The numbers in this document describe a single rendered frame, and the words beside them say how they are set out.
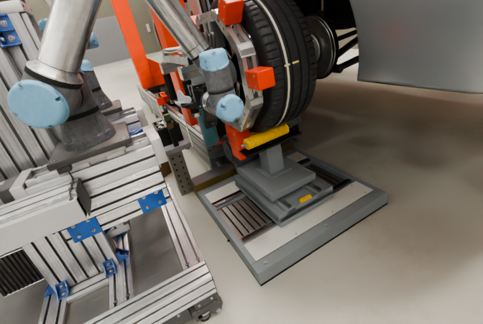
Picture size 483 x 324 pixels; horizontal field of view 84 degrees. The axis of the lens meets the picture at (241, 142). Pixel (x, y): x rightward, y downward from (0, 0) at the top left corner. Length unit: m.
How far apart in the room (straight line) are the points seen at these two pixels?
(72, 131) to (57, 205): 0.21
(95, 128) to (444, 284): 1.37
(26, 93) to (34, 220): 0.32
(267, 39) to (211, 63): 0.40
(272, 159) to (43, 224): 1.08
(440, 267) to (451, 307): 0.17
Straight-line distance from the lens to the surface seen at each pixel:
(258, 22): 1.10
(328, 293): 1.30
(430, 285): 1.39
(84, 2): 0.73
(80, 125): 0.90
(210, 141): 1.45
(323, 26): 1.45
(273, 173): 1.56
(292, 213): 1.42
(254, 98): 1.10
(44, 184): 0.96
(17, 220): 0.89
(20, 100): 0.77
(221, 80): 0.73
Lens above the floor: 1.07
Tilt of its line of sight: 24 degrees down
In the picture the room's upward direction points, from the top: 13 degrees counter-clockwise
